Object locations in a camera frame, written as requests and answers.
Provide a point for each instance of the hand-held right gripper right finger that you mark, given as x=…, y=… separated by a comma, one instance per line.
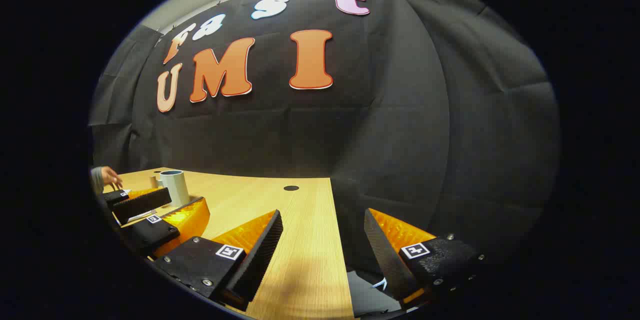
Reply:
x=385, y=260

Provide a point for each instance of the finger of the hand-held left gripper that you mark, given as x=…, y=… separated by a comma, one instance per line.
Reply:
x=145, y=202
x=150, y=235

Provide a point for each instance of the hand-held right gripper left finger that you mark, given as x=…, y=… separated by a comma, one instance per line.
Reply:
x=260, y=260

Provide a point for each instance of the light wooden desktop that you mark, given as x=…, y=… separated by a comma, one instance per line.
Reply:
x=300, y=240

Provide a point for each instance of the black desk grommet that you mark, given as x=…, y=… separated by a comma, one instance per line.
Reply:
x=291, y=188

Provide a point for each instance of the black backdrop cloth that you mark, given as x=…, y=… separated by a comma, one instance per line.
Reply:
x=400, y=134

